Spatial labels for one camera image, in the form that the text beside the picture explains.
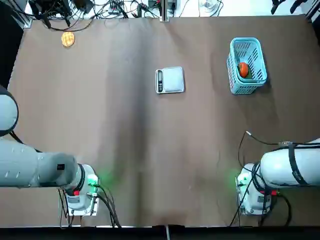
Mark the round orange waffle bread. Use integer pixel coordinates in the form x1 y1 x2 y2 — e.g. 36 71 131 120
61 31 76 49

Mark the silver digital kitchen scale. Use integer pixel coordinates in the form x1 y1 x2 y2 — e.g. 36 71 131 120
154 66 186 95

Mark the black cable with silver plug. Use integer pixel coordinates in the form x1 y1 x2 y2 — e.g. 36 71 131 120
237 130 285 171

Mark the light blue plastic basket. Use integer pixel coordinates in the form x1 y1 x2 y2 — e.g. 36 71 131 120
226 37 268 96

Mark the orange-red toy tomato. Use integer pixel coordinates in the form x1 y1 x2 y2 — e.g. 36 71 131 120
238 62 249 78

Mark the black power adapter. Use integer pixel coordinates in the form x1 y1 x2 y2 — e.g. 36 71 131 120
74 0 94 14

